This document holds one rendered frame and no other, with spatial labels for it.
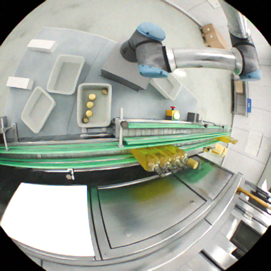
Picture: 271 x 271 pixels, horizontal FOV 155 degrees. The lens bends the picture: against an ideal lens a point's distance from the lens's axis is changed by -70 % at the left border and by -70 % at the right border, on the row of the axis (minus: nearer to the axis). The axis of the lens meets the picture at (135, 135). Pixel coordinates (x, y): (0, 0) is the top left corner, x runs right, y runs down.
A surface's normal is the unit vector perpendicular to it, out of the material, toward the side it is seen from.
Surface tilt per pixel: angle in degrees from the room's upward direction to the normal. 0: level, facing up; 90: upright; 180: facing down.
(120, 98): 0
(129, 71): 1
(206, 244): 90
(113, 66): 1
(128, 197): 90
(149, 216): 91
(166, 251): 90
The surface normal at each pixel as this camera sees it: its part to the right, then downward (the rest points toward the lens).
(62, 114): 0.38, 0.25
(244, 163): -0.92, 0.04
